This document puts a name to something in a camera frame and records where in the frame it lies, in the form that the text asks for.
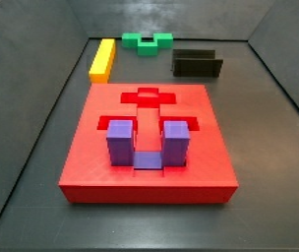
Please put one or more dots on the red base fixture board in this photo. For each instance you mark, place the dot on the red base fixture board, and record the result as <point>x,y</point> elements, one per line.
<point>205,180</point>

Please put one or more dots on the black slotted holder fixture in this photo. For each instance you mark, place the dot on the black slotted holder fixture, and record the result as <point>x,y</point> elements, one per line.
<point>195,63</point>

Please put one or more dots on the purple U-shaped block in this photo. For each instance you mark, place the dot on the purple U-shaped block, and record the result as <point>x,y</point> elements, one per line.
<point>172,146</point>

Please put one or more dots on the yellow long bar block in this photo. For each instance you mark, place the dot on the yellow long bar block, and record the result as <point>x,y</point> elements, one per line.
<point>101,64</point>

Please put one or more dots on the green stepped block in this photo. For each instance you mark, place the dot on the green stepped block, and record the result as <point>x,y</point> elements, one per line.
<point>146,47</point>

